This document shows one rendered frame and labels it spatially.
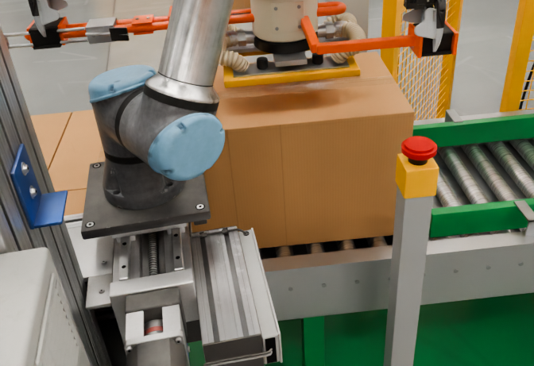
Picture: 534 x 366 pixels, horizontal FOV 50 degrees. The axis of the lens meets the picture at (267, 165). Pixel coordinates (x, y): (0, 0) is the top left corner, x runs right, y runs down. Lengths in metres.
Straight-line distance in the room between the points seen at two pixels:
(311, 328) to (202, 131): 0.96
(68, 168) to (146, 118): 1.34
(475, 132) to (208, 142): 1.39
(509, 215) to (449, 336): 0.62
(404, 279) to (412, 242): 0.11
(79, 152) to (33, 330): 1.69
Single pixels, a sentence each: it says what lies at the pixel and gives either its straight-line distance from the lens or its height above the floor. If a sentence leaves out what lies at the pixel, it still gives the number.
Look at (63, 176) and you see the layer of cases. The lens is 2.16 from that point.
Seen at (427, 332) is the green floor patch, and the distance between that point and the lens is 2.20.
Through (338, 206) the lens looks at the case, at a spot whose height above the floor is 0.68.
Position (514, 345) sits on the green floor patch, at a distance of 2.23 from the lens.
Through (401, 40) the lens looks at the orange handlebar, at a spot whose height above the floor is 1.17.
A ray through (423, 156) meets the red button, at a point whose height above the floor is 1.03.
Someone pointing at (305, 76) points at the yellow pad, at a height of 1.05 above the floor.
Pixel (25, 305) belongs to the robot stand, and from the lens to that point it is 0.64.
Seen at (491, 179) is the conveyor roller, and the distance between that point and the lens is 2.01.
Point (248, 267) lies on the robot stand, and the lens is 1.03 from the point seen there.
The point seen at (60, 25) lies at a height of 1.19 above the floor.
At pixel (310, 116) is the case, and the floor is 0.95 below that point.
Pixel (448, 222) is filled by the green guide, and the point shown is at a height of 0.61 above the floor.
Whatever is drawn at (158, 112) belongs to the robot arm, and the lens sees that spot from 0.86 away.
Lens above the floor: 1.65
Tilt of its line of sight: 33 degrees down
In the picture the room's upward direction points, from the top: 4 degrees counter-clockwise
